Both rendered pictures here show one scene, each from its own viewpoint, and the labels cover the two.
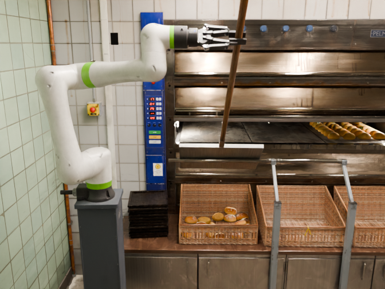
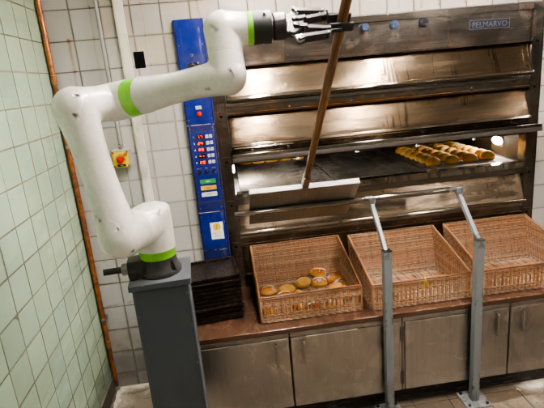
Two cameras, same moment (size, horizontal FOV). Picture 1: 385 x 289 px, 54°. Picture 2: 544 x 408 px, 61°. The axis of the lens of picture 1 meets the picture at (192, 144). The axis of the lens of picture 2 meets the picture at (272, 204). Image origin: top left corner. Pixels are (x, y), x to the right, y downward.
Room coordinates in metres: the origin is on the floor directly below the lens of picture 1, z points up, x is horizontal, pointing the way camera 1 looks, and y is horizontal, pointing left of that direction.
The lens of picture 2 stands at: (0.21, 0.22, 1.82)
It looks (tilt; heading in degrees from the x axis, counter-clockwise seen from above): 15 degrees down; 354
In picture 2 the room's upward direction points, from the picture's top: 5 degrees counter-clockwise
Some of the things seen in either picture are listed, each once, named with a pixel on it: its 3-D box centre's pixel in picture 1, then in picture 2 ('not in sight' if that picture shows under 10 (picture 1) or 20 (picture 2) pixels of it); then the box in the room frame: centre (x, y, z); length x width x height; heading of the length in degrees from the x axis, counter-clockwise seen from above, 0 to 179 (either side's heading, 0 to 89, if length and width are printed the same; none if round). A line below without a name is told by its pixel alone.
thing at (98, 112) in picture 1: (94, 108); (121, 158); (2.82, 0.74, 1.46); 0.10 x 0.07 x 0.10; 89
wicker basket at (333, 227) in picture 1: (297, 214); (405, 264); (2.57, -0.78, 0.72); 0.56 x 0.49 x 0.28; 89
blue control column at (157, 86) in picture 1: (166, 130); (214, 180); (3.78, 0.27, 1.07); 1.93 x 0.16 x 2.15; 179
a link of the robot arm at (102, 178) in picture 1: (95, 167); (151, 230); (1.74, 0.47, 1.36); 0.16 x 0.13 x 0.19; 151
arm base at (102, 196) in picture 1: (87, 191); (142, 265); (1.75, 0.52, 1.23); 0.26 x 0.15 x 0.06; 93
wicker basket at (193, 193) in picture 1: (216, 211); (303, 275); (2.60, -0.18, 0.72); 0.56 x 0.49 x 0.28; 90
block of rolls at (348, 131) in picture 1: (345, 128); (442, 151); (3.26, -1.35, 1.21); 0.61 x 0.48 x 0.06; 179
